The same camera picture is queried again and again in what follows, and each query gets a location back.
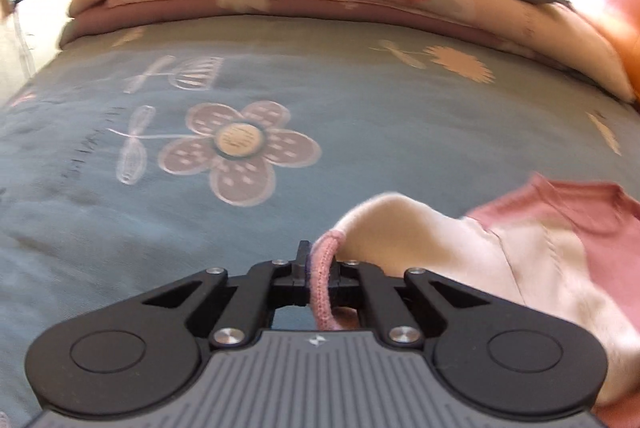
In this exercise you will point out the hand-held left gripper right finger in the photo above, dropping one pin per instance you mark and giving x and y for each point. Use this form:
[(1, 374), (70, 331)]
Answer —
[(347, 290)]

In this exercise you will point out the blue floral bed sheet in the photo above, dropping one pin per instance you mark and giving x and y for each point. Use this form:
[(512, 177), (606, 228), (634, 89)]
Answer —
[(350, 107)]

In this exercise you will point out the pink and white knit sweater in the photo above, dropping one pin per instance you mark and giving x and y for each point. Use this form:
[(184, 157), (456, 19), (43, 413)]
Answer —
[(450, 248)]

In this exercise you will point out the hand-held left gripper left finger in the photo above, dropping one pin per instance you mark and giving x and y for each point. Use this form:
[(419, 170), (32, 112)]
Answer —
[(290, 288)]

